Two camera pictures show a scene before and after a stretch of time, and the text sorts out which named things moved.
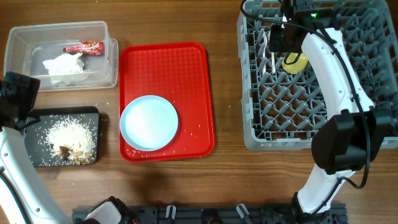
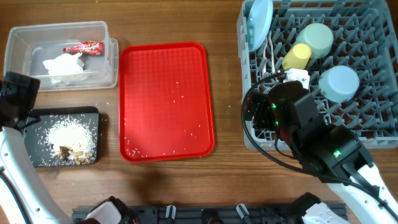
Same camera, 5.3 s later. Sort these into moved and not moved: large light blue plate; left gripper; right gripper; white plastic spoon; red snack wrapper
Moved: right gripper; large light blue plate
Not moved: white plastic spoon; left gripper; red snack wrapper
